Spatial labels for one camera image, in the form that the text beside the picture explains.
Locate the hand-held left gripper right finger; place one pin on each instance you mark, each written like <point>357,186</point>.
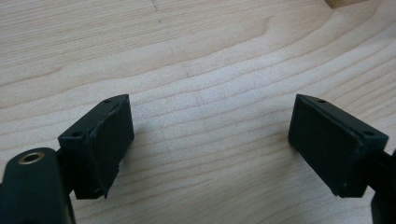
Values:
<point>330,146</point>

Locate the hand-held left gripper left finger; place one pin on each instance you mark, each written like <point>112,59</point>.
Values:
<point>102,146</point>

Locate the light wooden block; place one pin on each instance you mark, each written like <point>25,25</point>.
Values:
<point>341,3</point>

